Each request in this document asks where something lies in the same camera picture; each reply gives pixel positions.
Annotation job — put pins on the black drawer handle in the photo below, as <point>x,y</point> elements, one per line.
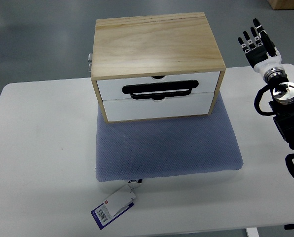
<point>161,90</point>

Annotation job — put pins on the white table leg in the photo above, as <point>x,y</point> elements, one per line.
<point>252,232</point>

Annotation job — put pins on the wooden drawer cabinet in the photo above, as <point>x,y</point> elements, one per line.
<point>154,46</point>

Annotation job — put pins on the metal latch on cabinet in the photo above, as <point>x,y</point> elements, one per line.
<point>89,62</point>

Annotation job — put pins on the cardboard box corner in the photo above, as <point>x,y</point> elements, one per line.
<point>282,4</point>

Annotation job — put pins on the white drawer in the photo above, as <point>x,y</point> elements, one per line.
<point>130,109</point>
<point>114,89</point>

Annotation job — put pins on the white blue product tag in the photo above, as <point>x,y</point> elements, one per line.
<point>113,206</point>

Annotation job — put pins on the blue mesh cushion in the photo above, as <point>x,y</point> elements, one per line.
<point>166,147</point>

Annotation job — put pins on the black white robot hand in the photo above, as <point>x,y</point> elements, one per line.
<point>262,54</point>

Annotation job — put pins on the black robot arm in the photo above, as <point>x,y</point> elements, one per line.
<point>282,106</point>

